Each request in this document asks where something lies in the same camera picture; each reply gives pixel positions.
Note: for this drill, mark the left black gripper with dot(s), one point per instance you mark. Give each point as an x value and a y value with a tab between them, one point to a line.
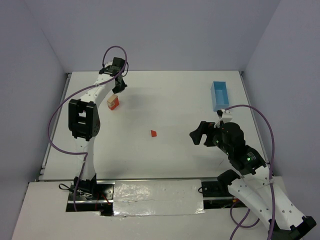
118	81

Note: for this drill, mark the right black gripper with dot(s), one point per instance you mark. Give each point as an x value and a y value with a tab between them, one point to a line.
208	135

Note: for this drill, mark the natural wood block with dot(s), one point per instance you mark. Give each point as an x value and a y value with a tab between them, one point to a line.
112	100

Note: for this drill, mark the red cube block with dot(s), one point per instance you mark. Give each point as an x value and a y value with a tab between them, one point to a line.
116	103

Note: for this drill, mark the red cube with window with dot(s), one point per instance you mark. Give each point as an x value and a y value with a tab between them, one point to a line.
112	107

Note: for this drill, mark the red wedge block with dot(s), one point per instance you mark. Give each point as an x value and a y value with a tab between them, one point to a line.
153	133

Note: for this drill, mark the blue plastic box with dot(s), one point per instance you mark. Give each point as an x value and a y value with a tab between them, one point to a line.
219	95

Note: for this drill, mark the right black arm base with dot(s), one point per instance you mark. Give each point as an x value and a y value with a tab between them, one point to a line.
214	197

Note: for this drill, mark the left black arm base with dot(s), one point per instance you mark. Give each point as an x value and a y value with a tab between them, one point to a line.
99	201

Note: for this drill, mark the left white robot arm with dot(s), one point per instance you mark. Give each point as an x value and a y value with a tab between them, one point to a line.
84	121

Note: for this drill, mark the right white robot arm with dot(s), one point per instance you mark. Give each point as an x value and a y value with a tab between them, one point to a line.
249	181

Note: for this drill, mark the silver foil tape sheet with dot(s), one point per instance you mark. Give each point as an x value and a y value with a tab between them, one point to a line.
157	198

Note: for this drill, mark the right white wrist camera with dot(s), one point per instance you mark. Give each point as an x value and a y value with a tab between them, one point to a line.
225	116

